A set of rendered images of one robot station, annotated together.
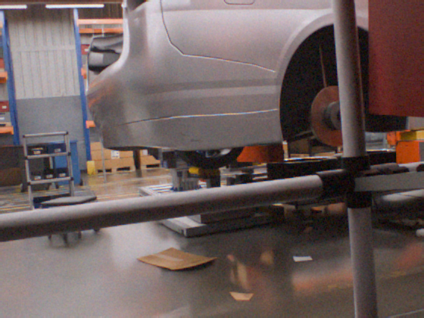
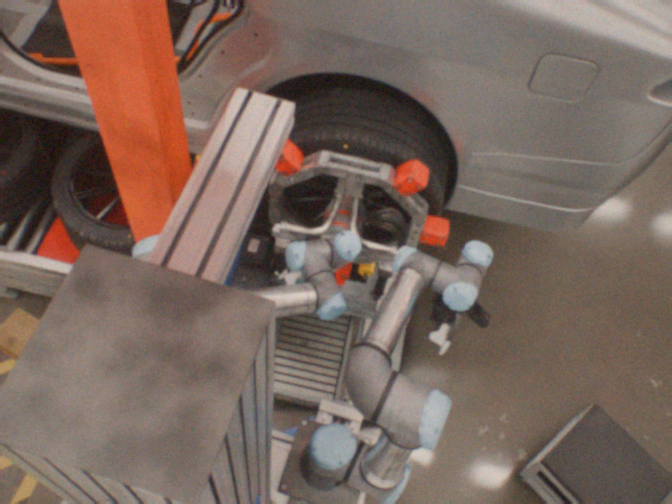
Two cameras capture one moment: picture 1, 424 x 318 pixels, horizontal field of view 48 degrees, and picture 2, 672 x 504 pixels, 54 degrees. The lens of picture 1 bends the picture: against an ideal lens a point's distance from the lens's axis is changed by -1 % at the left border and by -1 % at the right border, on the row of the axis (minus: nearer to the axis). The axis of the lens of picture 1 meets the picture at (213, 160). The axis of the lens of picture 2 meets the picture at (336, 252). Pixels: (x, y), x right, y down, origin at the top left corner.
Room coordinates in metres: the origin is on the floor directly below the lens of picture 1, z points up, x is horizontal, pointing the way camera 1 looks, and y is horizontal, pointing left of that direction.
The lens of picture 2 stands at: (5.51, 0.62, 2.74)
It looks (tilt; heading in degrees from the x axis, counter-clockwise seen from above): 59 degrees down; 205
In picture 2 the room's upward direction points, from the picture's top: 10 degrees clockwise
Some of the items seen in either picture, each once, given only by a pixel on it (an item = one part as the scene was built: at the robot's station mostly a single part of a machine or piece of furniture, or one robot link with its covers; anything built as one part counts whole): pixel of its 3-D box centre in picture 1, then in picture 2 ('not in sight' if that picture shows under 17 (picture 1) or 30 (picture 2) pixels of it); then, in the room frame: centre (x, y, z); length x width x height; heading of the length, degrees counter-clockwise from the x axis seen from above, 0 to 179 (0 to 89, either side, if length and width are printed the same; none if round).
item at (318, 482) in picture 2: not in sight; (327, 459); (5.05, 0.50, 0.87); 0.15 x 0.15 x 0.10
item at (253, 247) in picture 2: (243, 191); (253, 268); (4.41, -0.25, 0.26); 0.42 x 0.18 x 0.35; 22
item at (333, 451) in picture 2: not in sight; (333, 450); (5.05, 0.51, 0.98); 0.13 x 0.12 x 0.14; 98
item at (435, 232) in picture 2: not in sight; (433, 231); (4.18, 0.37, 0.85); 0.09 x 0.08 x 0.07; 112
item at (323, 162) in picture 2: not in sight; (345, 212); (4.31, 0.08, 0.85); 0.54 x 0.07 x 0.54; 112
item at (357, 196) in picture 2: not in sight; (374, 218); (4.38, 0.22, 1.03); 0.19 x 0.18 x 0.11; 22
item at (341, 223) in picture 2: not in sight; (341, 229); (4.37, 0.11, 0.85); 0.21 x 0.14 x 0.14; 22
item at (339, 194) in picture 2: not in sight; (314, 204); (4.46, 0.04, 1.03); 0.19 x 0.18 x 0.11; 22
